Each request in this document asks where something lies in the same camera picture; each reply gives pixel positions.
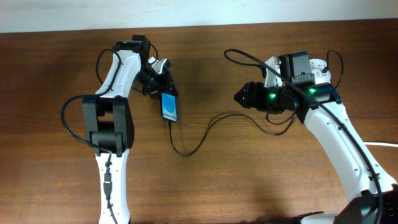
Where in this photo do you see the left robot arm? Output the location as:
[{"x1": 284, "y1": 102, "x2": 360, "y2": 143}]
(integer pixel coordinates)
[{"x1": 82, "y1": 35, "x2": 178, "y2": 223}]

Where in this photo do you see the white power strip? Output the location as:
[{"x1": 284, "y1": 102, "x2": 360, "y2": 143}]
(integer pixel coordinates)
[{"x1": 309, "y1": 58, "x2": 331, "y2": 84}]

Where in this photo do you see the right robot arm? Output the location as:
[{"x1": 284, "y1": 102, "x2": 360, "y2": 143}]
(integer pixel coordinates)
[{"x1": 234, "y1": 51, "x2": 397, "y2": 223}]

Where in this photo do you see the white USB charger plug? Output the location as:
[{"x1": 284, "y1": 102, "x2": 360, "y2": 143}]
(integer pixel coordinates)
[{"x1": 312, "y1": 68, "x2": 331, "y2": 84}]

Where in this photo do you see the black USB charging cable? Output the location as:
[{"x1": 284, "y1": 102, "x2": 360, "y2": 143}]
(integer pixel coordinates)
[{"x1": 167, "y1": 49, "x2": 345, "y2": 158}]

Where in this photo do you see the blue screen Galaxy smartphone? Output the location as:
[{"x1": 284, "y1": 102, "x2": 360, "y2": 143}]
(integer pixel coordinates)
[{"x1": 160, "y1": 93, "x2": 178, "y2": 122}]

